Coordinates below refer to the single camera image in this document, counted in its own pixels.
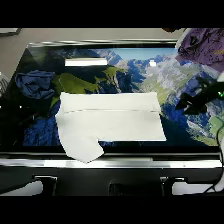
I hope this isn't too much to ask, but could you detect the black cable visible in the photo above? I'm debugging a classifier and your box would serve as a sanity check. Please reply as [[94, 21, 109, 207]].
[[207, 115, 224, 195]]

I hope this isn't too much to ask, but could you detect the purple garment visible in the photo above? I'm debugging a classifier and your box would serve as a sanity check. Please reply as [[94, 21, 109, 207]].
[[175, 28, 224, 73]]

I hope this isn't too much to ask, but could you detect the blue garment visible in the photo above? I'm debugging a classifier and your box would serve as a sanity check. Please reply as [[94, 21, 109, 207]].
[[14, 69, 56, 100]]

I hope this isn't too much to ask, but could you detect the white garment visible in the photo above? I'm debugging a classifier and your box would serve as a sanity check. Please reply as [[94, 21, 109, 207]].
[[54, 91, 168, 165]]

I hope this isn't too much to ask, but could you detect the silver frame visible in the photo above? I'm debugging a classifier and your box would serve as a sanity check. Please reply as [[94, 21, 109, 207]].
[[0, 151, 224, 197]]

